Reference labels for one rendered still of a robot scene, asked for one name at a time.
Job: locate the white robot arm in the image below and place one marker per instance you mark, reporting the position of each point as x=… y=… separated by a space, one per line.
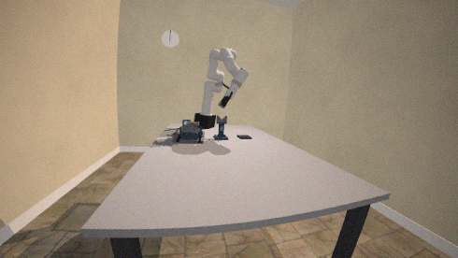
x=239 y=75

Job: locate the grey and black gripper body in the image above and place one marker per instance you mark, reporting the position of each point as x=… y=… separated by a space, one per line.
x=233 y=88

